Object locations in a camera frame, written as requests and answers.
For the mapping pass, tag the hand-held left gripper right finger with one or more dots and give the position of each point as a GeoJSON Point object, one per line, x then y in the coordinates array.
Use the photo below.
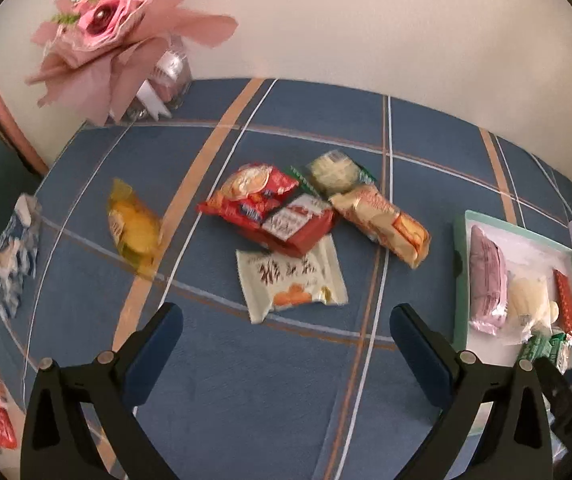
{"type": "Point", "coordinates": [413, 342]}

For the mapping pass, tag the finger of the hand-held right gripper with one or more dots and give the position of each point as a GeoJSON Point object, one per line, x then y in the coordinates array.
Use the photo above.
{"type": "Point", "coordinates": [570, 400]}

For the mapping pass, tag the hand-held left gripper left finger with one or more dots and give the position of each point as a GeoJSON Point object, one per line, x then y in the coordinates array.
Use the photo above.
{"type": "Point", "coordinates": [158, 340]}

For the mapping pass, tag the green white silver snack packet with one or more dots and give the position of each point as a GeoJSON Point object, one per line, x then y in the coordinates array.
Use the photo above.
{"type": "Point", "coordinates": [538, 347]}

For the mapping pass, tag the white jelly cup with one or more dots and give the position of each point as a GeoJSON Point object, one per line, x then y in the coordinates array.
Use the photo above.
{"type": "Point", "coordinates": [554, 311]}

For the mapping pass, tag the pink snack packet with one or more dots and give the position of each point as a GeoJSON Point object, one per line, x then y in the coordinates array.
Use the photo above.
{"type": "Point", "coordinates": [488, 280]}

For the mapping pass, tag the red packet gold print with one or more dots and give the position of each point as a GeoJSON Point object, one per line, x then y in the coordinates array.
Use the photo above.
{"type": "Point", "coordinates": [564, 300]}

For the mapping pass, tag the clear packet with white bun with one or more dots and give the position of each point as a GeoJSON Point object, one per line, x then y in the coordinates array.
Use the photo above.
{"type": "Point", "coordinates": [528, 300]}

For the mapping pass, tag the clear packet with yellow cake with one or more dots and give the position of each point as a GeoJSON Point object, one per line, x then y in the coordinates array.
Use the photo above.
{"type": "Point", "coordinates": [133, 230]}

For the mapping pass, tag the orange gold snack packet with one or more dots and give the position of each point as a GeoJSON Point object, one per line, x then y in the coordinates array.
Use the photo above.
{"type": "Point", "coordinates": [380, 220]}

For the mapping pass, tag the white packet with orange print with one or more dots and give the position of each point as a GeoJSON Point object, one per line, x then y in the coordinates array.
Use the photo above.
{"type": "Point", "coordinates": [291, 280]}

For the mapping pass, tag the teal cardboard tray box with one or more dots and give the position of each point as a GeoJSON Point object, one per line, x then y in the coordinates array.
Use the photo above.
{"type": "Point", "coordinates": [520, 242]}

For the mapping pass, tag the dark red snack packet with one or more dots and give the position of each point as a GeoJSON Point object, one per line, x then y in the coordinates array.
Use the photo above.
{"type": "Point", "coordinates": [301, 225]}

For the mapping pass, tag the red cracker snack packet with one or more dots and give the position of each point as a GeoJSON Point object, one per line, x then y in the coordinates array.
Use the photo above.
{"type": "Point", "coordinates": [246, 192]}

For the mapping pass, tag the pale packet with green edges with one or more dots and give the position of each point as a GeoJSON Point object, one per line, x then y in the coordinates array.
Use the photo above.
{"type": "Point", "coordinates": [333, 170]}

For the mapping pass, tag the blue plaid bed sheet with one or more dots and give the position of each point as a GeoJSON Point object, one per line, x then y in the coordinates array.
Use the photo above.
{"type": "Point", "coordinates": [246, 400]}

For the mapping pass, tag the blue white packet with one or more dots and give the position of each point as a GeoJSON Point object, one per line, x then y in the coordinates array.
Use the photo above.
{"type": "Point", "coordinates": [16, 255]}

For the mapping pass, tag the glass vase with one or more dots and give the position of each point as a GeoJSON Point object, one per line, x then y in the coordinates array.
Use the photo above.
{"type": "Point", "coordinates": [173, 72]}

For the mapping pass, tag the pink flower bouquet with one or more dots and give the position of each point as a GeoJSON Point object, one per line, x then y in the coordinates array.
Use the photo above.
{"type": "Point", "coordinates": [111, 25]}

